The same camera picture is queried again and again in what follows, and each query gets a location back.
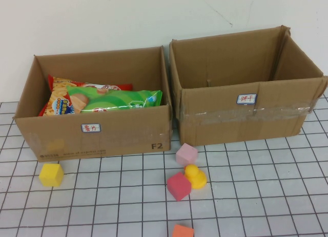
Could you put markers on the green Lay's chips bag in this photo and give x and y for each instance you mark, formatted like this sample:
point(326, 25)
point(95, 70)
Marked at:
point(115, 101)

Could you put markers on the light pink foam cube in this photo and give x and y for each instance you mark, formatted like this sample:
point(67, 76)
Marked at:
point(186, 155)

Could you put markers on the cardboard box with F2 print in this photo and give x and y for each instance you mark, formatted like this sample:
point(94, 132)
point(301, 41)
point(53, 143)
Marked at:
point(115, 137)

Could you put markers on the cardboard box with clear tape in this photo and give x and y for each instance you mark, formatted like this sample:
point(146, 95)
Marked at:
point(230, 124)

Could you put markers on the yellow rubber duck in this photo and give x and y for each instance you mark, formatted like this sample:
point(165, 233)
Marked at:
point(196, 179)

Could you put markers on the dark pink foam cube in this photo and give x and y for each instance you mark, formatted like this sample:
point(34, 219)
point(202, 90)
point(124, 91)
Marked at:
point(179, 187)

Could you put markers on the red shrimp chips bag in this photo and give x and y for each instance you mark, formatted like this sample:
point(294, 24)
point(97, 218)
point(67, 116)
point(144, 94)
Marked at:
point(59, 98)

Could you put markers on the orange foam cube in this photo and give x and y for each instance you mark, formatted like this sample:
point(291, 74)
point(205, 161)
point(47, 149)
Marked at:
point(182, 232)

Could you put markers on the white grid tablecloth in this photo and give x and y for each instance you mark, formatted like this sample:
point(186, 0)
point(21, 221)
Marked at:
point(256, 196)

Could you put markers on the yellow foam cube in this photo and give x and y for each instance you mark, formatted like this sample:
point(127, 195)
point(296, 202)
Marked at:
point(51, 175)

